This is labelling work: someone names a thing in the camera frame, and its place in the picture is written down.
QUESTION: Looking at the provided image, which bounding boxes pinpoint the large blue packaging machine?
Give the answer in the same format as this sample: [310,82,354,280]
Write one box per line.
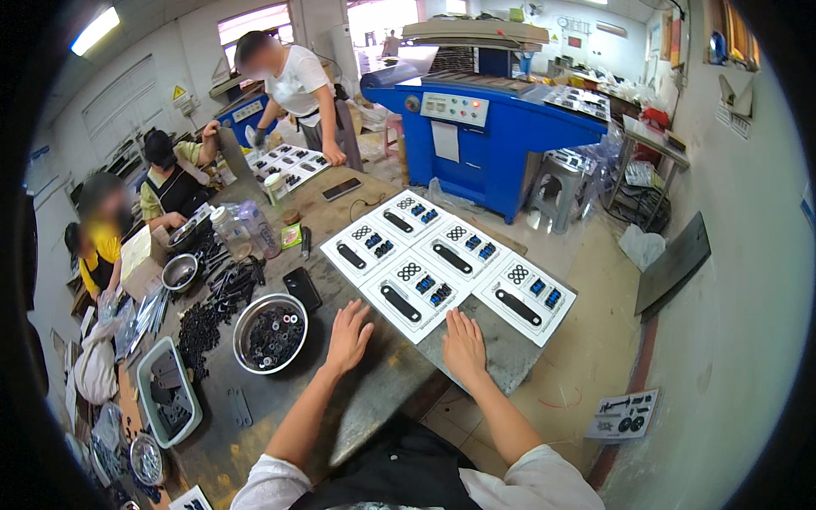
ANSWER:
[360,18,613,225]

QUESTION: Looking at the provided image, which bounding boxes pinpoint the cluttered side table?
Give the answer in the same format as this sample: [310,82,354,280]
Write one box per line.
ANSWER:
[604,113,691,233]

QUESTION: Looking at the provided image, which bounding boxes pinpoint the sheet of white part cards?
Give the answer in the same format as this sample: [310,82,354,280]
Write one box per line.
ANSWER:
[245,143,333,193]

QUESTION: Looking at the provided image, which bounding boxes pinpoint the grey smartphone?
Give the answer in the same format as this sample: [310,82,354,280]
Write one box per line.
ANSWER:
[321,176,363,203]

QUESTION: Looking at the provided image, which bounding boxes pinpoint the person's body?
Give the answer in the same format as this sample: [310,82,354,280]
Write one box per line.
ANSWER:
[229,413,606,510]

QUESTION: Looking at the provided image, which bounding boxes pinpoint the white plastic bag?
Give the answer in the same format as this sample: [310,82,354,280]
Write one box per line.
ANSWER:
[616,222,668,273]

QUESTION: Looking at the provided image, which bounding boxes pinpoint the cardboard box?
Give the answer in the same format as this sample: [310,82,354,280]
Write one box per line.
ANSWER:
[119,224,169,302]

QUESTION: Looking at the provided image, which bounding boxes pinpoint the steel bowl of screws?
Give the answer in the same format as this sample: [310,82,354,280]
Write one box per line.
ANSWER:
[129,433,166,487]

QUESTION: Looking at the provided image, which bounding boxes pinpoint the white card with black parts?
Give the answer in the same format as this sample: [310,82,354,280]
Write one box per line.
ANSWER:
[359,251,473,346]
[472,256,577,348]
[168,485,213,510]
[412,218,512,283]
[319,217,412,288]
[368,189,456,248]

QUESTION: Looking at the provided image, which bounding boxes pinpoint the black smartphone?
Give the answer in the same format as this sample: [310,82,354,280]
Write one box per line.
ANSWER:
[282,266,324,314]

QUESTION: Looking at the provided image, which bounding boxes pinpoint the pile of small black parts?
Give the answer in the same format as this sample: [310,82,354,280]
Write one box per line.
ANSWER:
[176,301,225,382]

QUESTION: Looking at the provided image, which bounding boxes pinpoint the clear plastic water bottle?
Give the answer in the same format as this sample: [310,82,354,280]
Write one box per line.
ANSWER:
[209,205,253,261]
[237,199,283,260]

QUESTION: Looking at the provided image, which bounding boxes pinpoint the black cable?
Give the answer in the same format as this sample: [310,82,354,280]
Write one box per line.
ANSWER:
[348,193,388,224]

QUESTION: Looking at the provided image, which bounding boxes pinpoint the white basket of black plates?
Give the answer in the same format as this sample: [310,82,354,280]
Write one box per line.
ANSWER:
[136,336,204,450]

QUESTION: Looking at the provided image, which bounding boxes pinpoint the small steel bowl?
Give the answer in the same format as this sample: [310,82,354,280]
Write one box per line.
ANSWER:
[166,219,199,253]
[161,253,200,295]

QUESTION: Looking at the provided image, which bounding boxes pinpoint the grey metal strips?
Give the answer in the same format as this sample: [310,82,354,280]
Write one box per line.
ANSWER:
[227,386,254,428]

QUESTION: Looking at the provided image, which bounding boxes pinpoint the ceiling tube light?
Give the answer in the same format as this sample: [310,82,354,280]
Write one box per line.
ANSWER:
[69,6,121,57]

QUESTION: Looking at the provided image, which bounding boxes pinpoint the grey plastic stool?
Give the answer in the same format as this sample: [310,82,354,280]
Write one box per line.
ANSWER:
[525,149,598,235]

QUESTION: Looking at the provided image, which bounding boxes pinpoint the sheet of packed cards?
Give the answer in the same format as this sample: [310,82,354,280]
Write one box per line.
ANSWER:
[541,84,612,123]

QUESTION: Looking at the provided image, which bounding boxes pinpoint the bundle of metal rods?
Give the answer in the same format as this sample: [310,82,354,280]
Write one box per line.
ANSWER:
[126,286,171,357]

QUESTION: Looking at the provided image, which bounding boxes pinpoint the large steel bowl of washers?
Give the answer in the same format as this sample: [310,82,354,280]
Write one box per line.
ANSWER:
[232,293,310,376]

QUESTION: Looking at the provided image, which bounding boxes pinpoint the person's left hand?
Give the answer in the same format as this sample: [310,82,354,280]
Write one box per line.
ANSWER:
[324,298,376,378]

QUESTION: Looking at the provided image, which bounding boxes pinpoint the white jar with green lid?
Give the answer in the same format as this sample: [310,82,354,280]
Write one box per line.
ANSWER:
[263,171,292,209]

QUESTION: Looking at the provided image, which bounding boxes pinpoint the white cloth bag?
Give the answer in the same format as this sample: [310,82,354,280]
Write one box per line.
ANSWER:
[73,317,123,406]

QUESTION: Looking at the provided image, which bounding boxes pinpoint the printed paper card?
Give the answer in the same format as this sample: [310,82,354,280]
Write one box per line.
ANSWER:
[584,387,661,441]

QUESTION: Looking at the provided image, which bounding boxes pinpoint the person's right hand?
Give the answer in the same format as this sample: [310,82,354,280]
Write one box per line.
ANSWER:
[442,308,489,391]

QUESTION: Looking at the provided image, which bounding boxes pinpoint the pile of black handles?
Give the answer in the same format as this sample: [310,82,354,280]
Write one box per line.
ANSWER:
[203,254,267,308]

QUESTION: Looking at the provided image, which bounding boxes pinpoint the small blue machine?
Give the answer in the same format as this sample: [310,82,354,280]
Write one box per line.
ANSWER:
[213,92,272,149]

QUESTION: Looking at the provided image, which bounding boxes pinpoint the dark board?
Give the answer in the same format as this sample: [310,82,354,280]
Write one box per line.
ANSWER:
[634,211,712,321]

